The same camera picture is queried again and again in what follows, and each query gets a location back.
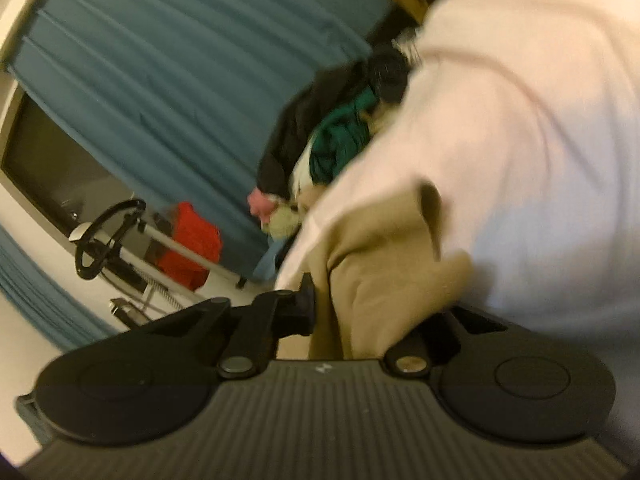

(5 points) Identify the pale green garment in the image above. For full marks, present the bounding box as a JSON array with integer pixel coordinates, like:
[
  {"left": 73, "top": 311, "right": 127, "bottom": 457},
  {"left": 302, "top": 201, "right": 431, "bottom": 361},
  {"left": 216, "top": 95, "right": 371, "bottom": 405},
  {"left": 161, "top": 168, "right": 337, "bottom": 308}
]
[{"left": 262, "top": 205, "right": 303, "bottom": 240}]

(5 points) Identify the blue curtain right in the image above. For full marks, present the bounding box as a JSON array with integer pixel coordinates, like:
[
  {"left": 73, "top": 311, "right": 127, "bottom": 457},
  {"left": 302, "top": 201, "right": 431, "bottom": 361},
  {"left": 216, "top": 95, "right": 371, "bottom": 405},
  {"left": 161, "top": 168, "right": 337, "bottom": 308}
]
[{"left": 8, "top": 0, "right": 388, "bottom": 277}]

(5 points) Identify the black garment pile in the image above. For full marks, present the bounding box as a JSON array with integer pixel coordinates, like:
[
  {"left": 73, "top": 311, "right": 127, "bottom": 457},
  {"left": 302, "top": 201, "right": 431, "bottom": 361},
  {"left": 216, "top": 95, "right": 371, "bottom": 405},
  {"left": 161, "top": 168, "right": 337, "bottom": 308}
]
[{"left": 256, "top": 44, "right": 410, "bottom": 200}]

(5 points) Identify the blue curtain left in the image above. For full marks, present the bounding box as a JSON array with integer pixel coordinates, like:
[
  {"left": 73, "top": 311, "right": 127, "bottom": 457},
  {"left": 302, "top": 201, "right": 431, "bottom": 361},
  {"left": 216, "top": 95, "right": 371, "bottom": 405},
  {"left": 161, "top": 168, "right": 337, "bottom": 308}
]
[{"left": 0, "top": 228, "right": 118, "bottom": 353}]

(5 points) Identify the red cloth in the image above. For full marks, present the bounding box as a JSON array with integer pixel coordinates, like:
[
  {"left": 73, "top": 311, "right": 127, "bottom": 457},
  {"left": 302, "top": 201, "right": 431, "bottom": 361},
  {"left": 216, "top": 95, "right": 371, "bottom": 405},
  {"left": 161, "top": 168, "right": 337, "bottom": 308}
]
[{"left": 154, "top": 202, "right": 222, "bottom": 292}]

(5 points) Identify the blue curtain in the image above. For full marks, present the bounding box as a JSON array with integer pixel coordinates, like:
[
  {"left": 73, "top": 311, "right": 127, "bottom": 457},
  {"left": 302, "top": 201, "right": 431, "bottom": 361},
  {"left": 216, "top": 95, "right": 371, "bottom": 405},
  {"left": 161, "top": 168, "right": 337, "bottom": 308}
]
[
  {"left": 0, "top": 228, "right": 118, "bottom": 353},
  {"left": 8, "top": 0, "right": 388, "bottom": 277}
]

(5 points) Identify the pink garment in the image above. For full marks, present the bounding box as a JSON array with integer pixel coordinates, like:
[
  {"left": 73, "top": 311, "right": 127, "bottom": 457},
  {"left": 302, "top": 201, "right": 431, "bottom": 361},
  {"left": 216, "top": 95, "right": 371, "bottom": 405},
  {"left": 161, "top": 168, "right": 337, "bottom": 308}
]
[{"left": 246, "top": 188, "right": 283, "bottom": 224}]

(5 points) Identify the dark window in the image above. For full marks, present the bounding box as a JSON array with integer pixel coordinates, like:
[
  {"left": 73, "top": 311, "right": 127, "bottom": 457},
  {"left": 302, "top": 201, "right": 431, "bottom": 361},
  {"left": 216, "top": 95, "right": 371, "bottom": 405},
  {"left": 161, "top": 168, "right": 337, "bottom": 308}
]
[{"left": 1, "top": 96, "right": 134, "bottom": 236}]

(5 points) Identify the beige garment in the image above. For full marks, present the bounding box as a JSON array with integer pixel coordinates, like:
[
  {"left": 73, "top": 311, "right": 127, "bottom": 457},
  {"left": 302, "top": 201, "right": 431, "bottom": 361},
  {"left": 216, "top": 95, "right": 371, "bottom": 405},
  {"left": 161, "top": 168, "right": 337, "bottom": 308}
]
[{"left": 277, "top": 184, "right": 473, "bottom": 361}]

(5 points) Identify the silver exercise machine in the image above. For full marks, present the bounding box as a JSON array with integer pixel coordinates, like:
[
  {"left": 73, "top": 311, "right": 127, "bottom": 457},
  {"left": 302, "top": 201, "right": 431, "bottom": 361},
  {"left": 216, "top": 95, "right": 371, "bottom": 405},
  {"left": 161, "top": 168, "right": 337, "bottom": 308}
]
[{"left": 68, "top": 198, "right": 248, "bottom": 323}]

